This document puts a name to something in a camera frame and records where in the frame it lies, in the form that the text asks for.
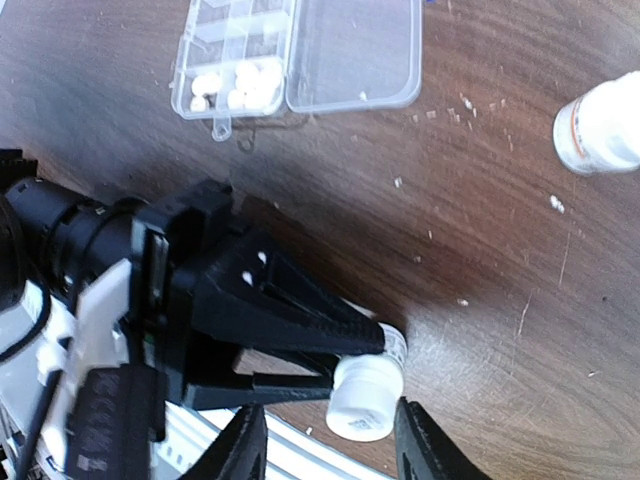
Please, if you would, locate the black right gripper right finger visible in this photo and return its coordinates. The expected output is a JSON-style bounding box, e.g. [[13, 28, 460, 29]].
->
[[394, 398, 490, 480]]

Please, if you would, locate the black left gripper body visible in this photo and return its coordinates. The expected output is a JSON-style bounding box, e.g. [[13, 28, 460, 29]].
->
[[7, 179, 235, 400]]

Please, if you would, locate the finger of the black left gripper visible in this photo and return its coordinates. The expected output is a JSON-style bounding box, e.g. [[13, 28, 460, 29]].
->
[[192, 234, 384, 355], [182, 344, 338, 410]]

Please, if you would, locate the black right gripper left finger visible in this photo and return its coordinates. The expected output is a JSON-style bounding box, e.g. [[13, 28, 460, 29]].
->
[[181, 405, 268, 480]]

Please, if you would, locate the small white dropper bottle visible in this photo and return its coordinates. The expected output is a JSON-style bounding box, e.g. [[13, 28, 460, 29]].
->
[[326, 324, 408, 442]]

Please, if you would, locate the clear plastic pill organizer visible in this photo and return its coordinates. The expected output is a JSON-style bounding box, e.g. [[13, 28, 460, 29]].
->
[[170, 1, 423, 141]]

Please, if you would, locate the small white pill bottle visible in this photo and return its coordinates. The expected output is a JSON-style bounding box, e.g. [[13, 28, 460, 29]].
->
[[552, 71, 639, 175]]

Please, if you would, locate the aluminium front rail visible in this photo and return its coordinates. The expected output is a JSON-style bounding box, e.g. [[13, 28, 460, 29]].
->
[[151, 403, 388, 480]]

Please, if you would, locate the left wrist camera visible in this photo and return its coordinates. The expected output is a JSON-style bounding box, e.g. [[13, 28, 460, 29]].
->
[[1, 259, 166, 479]]

